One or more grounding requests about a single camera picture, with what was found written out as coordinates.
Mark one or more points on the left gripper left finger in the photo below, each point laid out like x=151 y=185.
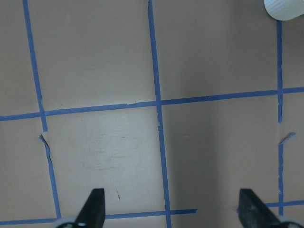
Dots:
x=92 y=214

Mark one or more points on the white mug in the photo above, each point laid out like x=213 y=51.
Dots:
x=284 y=10

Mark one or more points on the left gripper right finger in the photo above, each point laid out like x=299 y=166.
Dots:
x=253 y=213

